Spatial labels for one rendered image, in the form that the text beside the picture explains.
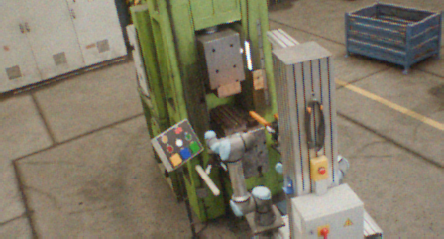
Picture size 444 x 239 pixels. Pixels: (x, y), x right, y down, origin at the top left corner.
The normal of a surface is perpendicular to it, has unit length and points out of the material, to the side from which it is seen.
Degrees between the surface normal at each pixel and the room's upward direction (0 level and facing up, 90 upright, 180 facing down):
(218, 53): 90
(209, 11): 90
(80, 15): 90
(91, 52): 90
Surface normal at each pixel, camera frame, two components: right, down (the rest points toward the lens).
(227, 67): 0.38, 0.37
